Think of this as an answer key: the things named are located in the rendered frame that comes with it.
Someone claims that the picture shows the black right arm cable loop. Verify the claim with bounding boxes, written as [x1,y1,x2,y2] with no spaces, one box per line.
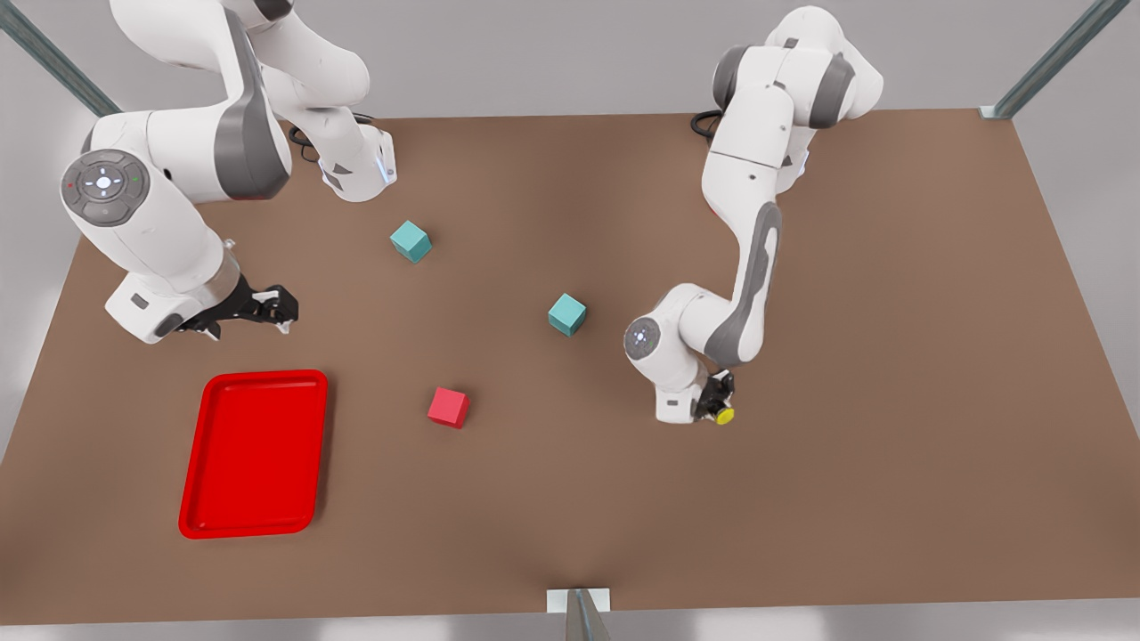
[289,112,377,166]

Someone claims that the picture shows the teal cube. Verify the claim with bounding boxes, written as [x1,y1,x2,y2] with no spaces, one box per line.
[389,220,434,264]
[547,293,589,337]

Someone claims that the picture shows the silver frame post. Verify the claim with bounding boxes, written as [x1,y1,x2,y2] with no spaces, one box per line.
[0,0,123,118]
[545,587,613,641]
[979,0,1134,121]

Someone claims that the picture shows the red plastic tray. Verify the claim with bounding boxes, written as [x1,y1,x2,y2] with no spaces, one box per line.
[178,369,330,540]

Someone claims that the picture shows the red cube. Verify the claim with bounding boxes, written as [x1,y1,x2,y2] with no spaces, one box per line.
[427,386,471,430]

